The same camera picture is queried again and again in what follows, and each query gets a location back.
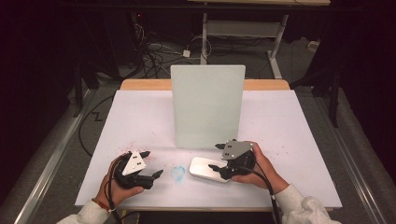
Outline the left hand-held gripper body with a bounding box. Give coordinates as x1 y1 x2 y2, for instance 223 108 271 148
113 149 155 190

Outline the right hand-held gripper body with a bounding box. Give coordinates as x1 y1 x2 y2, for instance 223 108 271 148
219 139 258 181

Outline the white whiteboard eraser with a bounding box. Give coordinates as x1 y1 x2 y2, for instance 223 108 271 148
189 156 233 184

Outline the person's left hand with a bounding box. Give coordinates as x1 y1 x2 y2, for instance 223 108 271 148
94 153 146 210

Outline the person's right hand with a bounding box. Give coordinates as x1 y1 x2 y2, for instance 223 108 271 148
232 142 290 195

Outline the white table mat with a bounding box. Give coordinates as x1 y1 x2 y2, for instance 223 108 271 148
75 90 343 209

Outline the pale green glass whiteboard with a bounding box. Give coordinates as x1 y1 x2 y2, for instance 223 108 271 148
170 63 247 149

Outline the wooden table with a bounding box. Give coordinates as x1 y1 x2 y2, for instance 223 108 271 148
118 78 335 213

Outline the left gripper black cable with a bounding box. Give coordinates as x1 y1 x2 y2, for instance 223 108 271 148
106 157 124 224

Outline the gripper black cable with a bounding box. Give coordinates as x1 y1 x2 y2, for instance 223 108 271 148
236 166 283 224
106 157 124 224

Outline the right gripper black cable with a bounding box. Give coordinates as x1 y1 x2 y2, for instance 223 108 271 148
236 166 283 224

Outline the orange bead bracelet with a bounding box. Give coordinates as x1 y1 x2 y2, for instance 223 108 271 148
91 197 114 214

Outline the black floor cable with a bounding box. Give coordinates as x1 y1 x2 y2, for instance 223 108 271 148
78 93 116 158

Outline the grey metal floor rail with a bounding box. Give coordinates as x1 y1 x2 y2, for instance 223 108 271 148
13 89 96 224
306 90 389 224

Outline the tangle of floor cables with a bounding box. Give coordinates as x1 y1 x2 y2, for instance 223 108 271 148
132 22 204 80

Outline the white metal desk frame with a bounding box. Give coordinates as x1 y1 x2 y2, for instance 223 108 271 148
200 12 290 79

